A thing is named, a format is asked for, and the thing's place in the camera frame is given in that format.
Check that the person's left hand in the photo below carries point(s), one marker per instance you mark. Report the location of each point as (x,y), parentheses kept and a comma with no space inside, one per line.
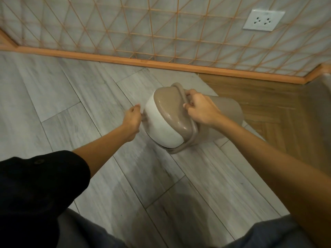
(132,122)

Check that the person's right hand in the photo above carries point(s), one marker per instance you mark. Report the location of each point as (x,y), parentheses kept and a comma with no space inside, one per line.
(203,109)

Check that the person's left fingers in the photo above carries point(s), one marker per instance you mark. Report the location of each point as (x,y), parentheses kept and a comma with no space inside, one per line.
(136,108)

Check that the person's right thumb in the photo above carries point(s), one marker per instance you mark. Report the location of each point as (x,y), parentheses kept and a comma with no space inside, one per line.
(191,92)

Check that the taupe and white lidded bin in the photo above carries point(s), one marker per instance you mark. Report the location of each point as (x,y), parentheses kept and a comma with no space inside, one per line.
(165,118)

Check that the person's right forearm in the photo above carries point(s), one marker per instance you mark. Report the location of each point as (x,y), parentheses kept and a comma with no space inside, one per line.
(279,167)

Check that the person's left forearm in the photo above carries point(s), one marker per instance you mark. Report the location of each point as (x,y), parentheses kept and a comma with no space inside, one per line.
(103,149)

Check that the orange wooden baseboard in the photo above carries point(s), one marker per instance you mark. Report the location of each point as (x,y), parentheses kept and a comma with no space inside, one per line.
(160,65)

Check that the black shirt sleeve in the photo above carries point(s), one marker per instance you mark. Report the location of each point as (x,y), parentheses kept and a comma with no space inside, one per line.
(38,193)

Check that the grey trousers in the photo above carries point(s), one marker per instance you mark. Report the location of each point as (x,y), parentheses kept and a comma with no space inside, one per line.
(85,235)

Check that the white wall socket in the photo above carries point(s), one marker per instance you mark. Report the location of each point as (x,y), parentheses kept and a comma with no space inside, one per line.
(263,20)

